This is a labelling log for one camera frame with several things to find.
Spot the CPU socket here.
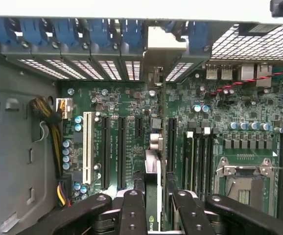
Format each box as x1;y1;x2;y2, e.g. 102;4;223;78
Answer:
214;156;279;212

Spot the long black expansion slot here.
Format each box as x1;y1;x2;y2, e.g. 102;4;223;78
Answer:
167;117;178;173
100;116;111;190
117;116;127;189

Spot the metal socket cover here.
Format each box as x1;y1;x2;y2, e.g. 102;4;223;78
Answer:
220;158;275;177

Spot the white expansion slot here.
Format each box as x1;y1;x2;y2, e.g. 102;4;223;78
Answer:
82;111;94;186

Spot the short black expansion slot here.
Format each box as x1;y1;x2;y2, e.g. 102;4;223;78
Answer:
134;117;143;139

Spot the green motherboard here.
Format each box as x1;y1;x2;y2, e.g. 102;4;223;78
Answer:
58;62;283;227

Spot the perforated metal slot cover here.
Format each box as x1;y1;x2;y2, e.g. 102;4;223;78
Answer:
45;58;87;80
124;60;142;82
97;60;122;81
71;60;105;81
17;58;70;80
165;62;194;82

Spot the open black PC case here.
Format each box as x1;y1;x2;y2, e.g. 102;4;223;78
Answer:
0;14;283;235

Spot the yellow black power wire bundle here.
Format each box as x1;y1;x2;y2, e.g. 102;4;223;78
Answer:
29;96;73;209

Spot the thin white wire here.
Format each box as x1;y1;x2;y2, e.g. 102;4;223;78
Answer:
37;120;49;143

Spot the red black twisted wire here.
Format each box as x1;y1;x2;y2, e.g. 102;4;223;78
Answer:
209;62;283;96

